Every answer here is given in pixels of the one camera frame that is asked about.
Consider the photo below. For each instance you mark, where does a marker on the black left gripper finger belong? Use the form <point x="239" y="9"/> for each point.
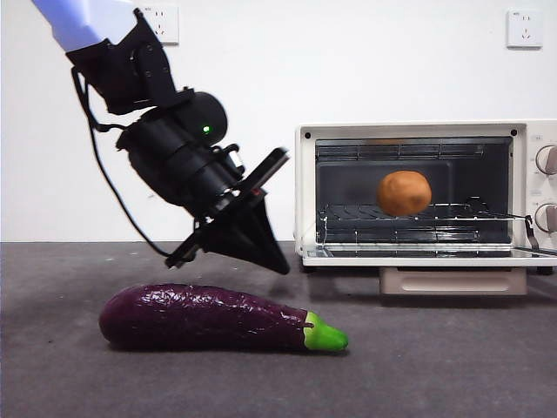
<point x="239" y="237"/>
<point x="270" y="235"/>

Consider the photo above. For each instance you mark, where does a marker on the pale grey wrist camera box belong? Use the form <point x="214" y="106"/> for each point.
<point x="235" y="159"/>

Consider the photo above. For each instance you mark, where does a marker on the cream Toshiba toaster oven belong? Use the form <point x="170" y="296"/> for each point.
<point x="532" y="191"/>

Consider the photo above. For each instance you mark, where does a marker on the brown potato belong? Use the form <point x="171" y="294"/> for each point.
<point x="404" y="193"/>

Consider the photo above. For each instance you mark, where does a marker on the cream oven control knob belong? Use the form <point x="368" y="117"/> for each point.
<point x="547" y="160"/>
<point x="546" y="217"/>

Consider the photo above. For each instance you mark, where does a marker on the white wall power socket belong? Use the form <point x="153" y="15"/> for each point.
<point x="167" y="24"/>
<point x="524" y="29"/>

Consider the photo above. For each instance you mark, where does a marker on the purple eggplant with green stem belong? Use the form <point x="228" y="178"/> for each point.
<point x="196" y="320"/>

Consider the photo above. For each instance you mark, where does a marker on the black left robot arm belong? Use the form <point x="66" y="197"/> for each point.
<point x="174" y="152"/>

